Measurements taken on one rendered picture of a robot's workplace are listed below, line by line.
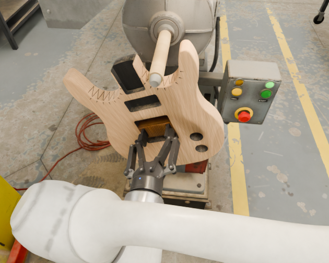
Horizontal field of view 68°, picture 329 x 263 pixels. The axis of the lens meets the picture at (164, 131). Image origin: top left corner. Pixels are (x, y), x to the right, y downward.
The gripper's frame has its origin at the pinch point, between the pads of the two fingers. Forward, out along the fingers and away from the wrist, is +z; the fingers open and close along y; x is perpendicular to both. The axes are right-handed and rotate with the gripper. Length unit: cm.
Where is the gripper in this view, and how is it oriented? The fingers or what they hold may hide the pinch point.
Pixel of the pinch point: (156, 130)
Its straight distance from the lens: 68.6
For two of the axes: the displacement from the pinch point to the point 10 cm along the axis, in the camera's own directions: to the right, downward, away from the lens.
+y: 9.2, -1.7, -3.5
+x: -3.7, -6.4, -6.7
